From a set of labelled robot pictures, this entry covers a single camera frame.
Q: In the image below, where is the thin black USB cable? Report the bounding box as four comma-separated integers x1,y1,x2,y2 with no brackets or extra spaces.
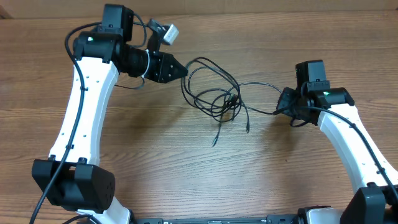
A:
189,81,284,147

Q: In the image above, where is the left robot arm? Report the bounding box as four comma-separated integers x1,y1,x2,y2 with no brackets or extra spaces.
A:
32,4,187,223

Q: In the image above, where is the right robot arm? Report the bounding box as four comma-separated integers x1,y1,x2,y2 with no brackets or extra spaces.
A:
274,60,397,223

